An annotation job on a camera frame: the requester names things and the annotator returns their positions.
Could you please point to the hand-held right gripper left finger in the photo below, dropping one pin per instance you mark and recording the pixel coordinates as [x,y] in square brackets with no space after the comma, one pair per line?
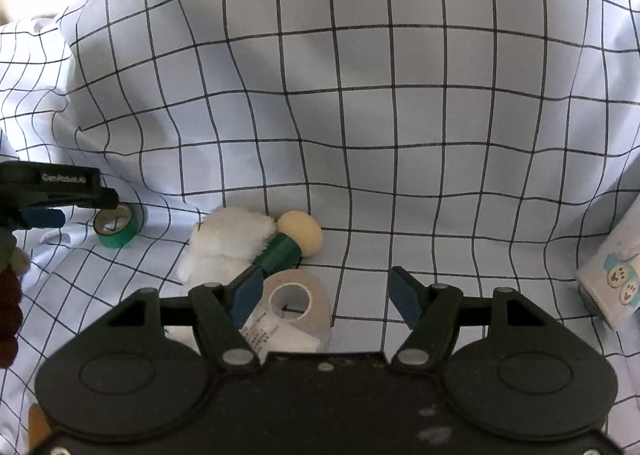
[247,292]

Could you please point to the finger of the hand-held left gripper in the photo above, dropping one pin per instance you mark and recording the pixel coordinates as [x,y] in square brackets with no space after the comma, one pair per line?
[46,218]

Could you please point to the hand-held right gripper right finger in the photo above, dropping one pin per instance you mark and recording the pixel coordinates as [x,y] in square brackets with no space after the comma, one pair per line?
[407,297]

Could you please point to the white plush toy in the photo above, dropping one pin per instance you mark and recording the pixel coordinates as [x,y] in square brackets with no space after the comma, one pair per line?
[225,240]

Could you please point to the white bandage roll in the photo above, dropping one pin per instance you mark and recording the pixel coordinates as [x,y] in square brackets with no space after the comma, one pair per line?
[310,305]

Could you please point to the green tape roll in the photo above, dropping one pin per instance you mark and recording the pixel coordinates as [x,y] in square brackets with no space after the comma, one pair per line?
[120,232]

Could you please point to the dark red cloth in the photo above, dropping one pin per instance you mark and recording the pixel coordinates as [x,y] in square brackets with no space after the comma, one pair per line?
[7,320]

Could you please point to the printed bottle with purple cap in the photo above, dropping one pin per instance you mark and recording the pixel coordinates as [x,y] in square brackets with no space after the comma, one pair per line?
[615,265]

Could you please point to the white checked cloth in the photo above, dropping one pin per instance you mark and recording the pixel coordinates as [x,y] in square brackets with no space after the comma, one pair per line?
[350,85]

